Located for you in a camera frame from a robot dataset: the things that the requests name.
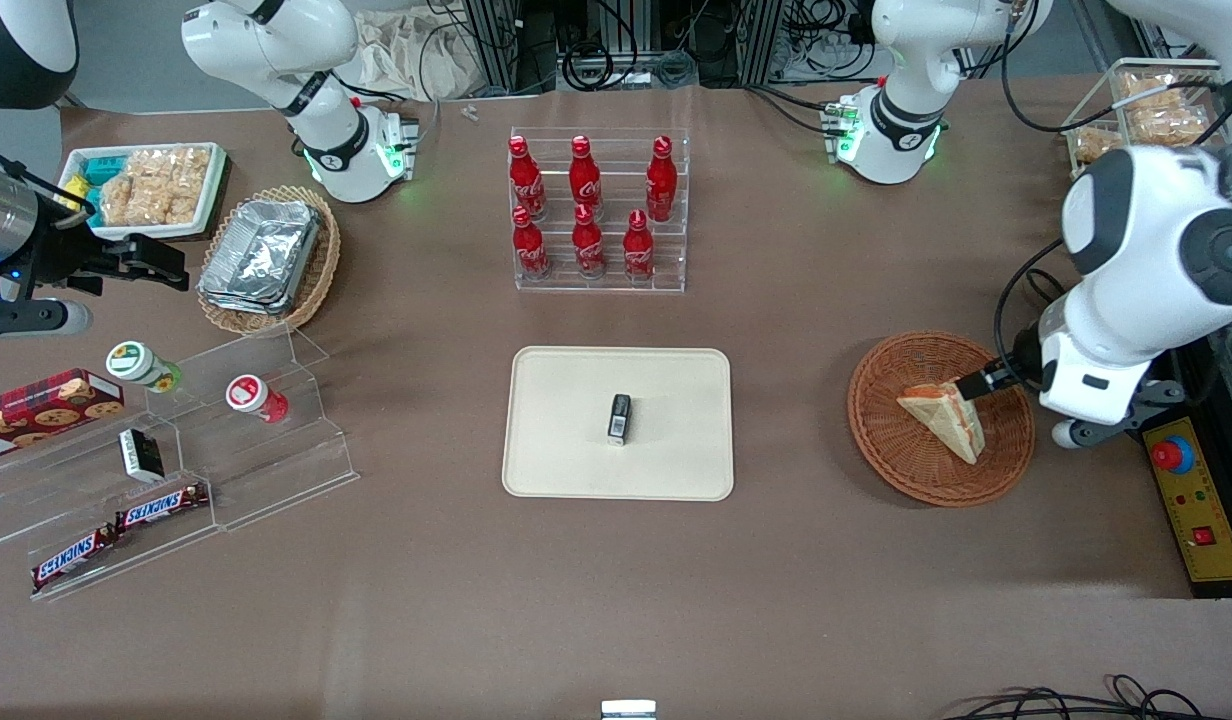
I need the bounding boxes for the red plaid cookie box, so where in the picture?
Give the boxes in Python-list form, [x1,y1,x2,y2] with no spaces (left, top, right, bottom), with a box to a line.
[0,368,126,467]

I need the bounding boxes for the stacked aluminium foil trays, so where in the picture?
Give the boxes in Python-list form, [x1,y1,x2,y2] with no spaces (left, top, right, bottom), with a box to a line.
[197,198,323,317]

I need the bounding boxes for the small black box, white side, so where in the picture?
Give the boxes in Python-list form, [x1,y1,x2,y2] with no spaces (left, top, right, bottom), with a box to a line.
[118,427,166,484]

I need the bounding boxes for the green lidded snack cup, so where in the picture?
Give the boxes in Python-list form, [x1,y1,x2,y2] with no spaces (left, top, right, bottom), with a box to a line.
[105,340,185,394]

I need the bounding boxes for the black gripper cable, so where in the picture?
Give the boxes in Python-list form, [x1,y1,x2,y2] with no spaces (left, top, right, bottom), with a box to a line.
[992,238,1069,385]

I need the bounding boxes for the brown round wicker basket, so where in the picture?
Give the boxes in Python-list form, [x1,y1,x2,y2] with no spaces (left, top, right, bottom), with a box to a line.
[847,331,1036,508]

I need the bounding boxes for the beige cloth bag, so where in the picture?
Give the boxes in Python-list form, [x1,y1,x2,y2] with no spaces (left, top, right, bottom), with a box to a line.
[354,8,482,102]

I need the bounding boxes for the large rice cracker bag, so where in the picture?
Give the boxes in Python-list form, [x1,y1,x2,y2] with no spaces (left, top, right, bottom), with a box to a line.
[100,146,213,228]

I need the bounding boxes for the black appliance power cable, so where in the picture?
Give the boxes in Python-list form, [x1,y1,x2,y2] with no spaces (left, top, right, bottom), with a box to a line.
[1020,267,1069,313]

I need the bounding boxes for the white plastic snack tray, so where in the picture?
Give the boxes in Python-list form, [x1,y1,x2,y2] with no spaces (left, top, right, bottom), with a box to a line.
[57,141,228,242]

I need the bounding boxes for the light oval wicker basket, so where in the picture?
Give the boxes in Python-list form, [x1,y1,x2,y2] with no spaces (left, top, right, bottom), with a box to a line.
[195,184,342,337]

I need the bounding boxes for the black appliance with metal pan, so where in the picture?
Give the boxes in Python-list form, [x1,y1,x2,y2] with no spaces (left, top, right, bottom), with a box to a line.
[1172,305,1232,423]

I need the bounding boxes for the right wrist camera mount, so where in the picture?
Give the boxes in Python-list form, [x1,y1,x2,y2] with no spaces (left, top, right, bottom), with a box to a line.
[0,297,94,340]

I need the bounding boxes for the red lidded snack cup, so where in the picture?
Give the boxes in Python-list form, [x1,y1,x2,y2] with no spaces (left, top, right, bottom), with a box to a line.
[224,373,291,425]

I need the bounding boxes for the black arm base cables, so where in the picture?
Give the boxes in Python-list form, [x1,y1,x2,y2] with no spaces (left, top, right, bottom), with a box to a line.
[744,83,839,138]

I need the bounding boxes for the triangular sandwich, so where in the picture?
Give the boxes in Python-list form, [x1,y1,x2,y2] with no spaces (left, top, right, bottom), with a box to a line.
[896,381,986,466]

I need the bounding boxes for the small rice cracker bag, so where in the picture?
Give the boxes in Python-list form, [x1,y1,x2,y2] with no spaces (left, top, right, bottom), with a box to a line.
[1072,128,1125,167]
[1120,74,1183,112]
[1131,105,1211,147]

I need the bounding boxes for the clear acrylic bottle rack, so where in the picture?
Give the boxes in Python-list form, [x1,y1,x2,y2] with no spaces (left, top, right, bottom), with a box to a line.
[508,127,692,295]

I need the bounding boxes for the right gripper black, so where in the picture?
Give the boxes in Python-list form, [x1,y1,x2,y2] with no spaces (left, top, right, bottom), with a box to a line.
[21,214,191,299]

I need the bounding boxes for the red cola bottle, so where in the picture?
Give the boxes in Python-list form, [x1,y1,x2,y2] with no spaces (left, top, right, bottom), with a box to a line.
[511,206,553,281]
[622,209,657,282]
[508,136,548,222]
[568,135,604,217]
[571,204,608,280]
[645,136,679,223]

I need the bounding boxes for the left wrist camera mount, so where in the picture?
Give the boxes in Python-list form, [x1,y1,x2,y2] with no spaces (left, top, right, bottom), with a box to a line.
[1051,383,1189,449]

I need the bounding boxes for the clear acrylic step display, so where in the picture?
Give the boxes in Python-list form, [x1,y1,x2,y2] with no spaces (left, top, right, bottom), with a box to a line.
[0,415,220,603]
[144,324,361,533]

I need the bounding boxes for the aluminium frame post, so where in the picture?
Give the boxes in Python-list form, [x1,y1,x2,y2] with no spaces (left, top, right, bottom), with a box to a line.
[463,0,559,97]

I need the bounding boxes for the yellow emergency stop control box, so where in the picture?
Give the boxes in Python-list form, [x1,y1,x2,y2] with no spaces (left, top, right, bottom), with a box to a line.
[1140,416,1232,600]

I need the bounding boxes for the coiled black cable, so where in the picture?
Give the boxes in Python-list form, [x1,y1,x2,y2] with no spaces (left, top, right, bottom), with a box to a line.
[560,38,619,94]

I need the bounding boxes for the white wire rack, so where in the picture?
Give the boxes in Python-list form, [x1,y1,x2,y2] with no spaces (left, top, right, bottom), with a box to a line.
[1060,57,1229,168]

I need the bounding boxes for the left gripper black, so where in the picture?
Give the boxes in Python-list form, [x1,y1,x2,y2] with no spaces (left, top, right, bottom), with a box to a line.
[954,328,1046,402]

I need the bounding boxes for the beige rectangular tray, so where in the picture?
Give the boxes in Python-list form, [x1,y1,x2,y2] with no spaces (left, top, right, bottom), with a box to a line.
[502,346,735,501]

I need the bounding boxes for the snickers chocolate bar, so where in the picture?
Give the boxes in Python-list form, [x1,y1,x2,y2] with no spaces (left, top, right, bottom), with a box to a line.
[30,524,120,592]
[113,483,210,532]

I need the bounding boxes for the black cable bundle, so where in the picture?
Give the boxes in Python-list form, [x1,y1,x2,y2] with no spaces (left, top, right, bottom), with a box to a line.
[944,673,1232,720]

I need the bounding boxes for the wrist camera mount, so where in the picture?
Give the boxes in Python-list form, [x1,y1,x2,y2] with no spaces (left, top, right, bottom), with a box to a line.
[0,297,94,340]
[1051,383,1189,449]

